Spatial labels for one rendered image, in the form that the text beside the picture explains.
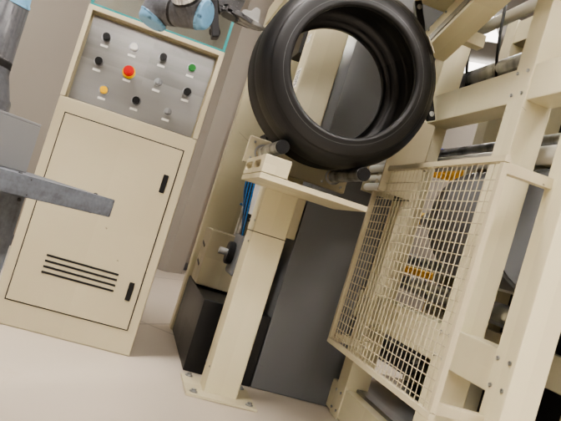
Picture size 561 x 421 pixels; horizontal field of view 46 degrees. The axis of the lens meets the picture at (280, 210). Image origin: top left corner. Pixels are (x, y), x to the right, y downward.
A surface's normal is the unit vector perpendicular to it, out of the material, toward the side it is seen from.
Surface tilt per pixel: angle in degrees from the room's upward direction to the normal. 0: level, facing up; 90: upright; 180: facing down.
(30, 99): 90
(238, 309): 90
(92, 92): 90
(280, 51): 91
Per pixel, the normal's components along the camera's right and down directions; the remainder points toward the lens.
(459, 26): -0.22, 0.92
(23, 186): 0.87, 0.25
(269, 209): 0.22, 0.03
